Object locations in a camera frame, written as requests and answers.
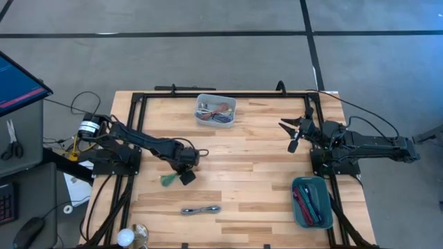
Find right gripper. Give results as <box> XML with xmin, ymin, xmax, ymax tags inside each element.
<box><xmin>278</xmin><ymin>105</ymin><xmax>321</xmax><ymax>154</ymax></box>

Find black handled scissors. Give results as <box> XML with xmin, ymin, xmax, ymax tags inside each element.
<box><xmin>0</xmin><ymin>119</ymin><xmax>24</xmax><ymax>162</ymax></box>

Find thin black cable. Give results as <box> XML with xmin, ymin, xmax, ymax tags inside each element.
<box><xmin>44</xmin><ymin>91</ymin><xmax>102</xmax><ymax>117</ymax></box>
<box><xmin>306</xmin><ymin>89</ymin><xmax>401</xmax><ymax>141</ymax></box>

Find light blue cable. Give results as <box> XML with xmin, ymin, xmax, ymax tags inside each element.
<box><xmin>196</xmin><ymin>107</ymin><xmax>213</xmax><ymax>120</ymax></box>

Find white paper sheet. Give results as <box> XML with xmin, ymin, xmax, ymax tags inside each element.
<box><xmin>63</xmin><ymin>159</ymin><xmax>94</xmax><ymax>208</ymax></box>

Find white plastic bin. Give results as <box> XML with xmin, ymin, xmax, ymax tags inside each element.
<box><xmin>193</xmin><ymin>93</ymin><xmax>237</xmax><ymax>129</ymax></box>

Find teal plastic bin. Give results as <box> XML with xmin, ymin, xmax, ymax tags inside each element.
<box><xmin>290</xmin><ymin>176</ymin><xmax>334</xmax><ymax>230</ymax></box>

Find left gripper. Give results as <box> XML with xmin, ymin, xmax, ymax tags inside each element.
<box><xmin>171</xmin><ymin>138</ymin><xmax>201</xmax><ymax>187</ymax></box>

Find white light bulb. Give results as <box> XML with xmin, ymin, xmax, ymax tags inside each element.
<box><xmin>116</xmin><ymin>228</ymin><xmax>135</xmax><ymax>248</ymax></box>

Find teal zigzag braided cable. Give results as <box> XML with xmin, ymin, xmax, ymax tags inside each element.
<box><xmin>298</xmin><ymin>185</ymin><xmax>321</xmax><ymax>224</ymax></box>

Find dark grey desk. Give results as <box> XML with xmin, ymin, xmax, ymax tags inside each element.
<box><xmin>0</xmin><ymin>162</ymin><xmax>58</xmax><ymax>249</ymax></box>

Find silver round lamp base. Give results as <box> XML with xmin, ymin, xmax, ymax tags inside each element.
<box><xmin>120</xmin><ymin>223</ymin><xmax>150</xmax><ymax>249</ymax></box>

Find black computer mouse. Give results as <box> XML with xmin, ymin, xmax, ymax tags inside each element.
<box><xmin>12</xmin><ymin>216</ymin><xmax>46</xmax><ymax>249</ymax></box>

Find green cable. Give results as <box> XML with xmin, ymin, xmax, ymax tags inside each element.
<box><xmin>159</xmin><ymin>172</ymin><xmax>180</xmax><ymax>188</ymax></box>

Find yellow cable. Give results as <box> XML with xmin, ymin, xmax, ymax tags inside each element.
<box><xmin>68</xmin><ymin>134</ymin><xmax>96</xmax><ymax>163</ymax></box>

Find black white zigzag cable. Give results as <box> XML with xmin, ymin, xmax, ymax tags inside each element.
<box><xmin>181</xmin><ymin>205</ymin><xmax>222</xmax><ymax>216</ymax></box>

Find computer monitor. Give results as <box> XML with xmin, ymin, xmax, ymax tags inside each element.
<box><xmin>0</xmin><ymin>50</ymin><xmax>54</xmax><ymax>118</ymax></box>

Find light purple cable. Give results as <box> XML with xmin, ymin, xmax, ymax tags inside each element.
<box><xmin>209</xmin><ymin>113</ymin><xmax>233</xmax><ymax>125</ymax></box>

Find black keyboard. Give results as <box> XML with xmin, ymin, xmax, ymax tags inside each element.
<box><xmin>0</xmin><ymin>182</ymin><xmax>19</xmax><ymax>225</ymax></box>

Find black table handle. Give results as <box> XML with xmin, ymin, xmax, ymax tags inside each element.
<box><xmin>154</xmin><ymin>83</ymin><xmax>217</xmax><ymax>96</ymax></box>
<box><xmin>275</xmin><ymin>80</ymin><xmax>288</xmax><ymax>97</ymax></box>

